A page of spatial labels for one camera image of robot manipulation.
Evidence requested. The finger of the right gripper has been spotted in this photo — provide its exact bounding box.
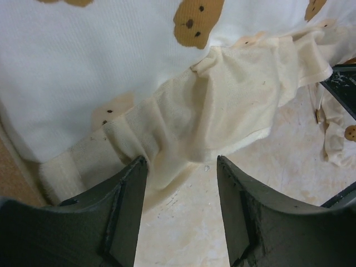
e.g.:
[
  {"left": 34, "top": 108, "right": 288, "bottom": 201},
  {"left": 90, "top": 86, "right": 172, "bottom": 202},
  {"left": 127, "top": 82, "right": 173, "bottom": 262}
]
[{"left": 320, "top": 63, "right": 356, "bottom": 119}]

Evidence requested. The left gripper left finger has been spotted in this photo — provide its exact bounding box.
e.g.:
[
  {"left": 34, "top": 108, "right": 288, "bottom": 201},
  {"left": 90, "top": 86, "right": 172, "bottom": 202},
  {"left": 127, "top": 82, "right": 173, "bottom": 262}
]
[{"left": 1, "top": 156, "right": 147, "bottom": 266}]

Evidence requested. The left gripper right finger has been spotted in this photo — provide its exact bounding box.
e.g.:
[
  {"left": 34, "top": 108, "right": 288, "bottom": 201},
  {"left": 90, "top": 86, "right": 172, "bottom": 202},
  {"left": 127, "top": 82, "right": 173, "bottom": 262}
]
[{"left": 217, "top": 156, "right": 355, "bottom": 266}]

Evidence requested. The wooden pet bed frame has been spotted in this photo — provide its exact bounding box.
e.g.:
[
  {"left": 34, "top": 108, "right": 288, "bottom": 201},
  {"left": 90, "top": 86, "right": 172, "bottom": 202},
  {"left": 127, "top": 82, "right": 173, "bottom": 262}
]
[{"left": 1, "top": 127, "right": 51, "bottom": 207}]

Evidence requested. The bear print white cushion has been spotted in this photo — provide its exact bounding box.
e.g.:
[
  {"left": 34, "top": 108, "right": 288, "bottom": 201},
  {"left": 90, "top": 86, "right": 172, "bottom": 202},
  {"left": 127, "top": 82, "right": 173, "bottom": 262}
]
[{"left": 1, "top": 1, "right": 355, "bottom": 204}]

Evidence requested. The small bear print cloth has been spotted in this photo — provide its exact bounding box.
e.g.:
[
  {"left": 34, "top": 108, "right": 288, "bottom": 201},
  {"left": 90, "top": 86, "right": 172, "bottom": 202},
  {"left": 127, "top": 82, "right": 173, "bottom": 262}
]
[{"left": 315, "top": 90, "right": 355, "bottom": 168}]

